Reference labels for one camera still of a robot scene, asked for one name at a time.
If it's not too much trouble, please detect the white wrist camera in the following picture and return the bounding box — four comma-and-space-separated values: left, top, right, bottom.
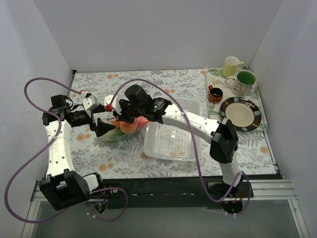
104, 95, 117, 112
80, 90, 99, 114

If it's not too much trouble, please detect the pale yellow mug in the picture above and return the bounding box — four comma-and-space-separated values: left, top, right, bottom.
222, 57, 244, 78

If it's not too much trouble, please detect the white plastic basket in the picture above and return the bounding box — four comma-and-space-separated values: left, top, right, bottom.
143, 98, 203, 162

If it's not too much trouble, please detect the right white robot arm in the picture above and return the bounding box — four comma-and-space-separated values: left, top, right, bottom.
105, 84, 243, 197

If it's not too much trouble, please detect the green floral mug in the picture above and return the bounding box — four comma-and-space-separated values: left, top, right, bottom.
225, 71, 256, 97

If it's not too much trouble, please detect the clear zip top bag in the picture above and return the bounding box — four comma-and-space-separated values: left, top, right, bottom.
99, 117, 150, 142

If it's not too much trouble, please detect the aluminium frame rail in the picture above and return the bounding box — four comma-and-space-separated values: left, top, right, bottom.
22, 176, 310, 238

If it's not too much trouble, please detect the fake peach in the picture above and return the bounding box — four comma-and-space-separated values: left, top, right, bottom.
120, 121, 137, 134

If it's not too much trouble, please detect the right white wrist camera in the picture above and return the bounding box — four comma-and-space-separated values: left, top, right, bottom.
104, 95, 117, 112

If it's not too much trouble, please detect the floral table mat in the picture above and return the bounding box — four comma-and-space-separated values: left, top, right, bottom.
69, 69, 278, 179

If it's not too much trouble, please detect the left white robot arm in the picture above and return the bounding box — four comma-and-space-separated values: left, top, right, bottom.
39, 93, 115, 211

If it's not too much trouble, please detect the floral serving tray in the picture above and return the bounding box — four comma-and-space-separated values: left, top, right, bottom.
205, 68, 267, 132

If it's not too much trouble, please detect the small brown cup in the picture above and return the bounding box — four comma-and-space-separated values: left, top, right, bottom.
208, 85, 223, 103

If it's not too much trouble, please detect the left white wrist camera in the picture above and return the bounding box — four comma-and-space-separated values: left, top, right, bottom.
80, 90, 99, 114

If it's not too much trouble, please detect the fake orange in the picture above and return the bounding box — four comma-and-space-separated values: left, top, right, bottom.
111, 120, 120, 128

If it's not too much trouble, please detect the striped rim plate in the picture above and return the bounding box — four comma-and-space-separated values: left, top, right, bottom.
219, 97, 262, 131

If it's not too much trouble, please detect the fake green vegetable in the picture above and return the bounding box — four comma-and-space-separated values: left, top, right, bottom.
106, 129, 125, 141

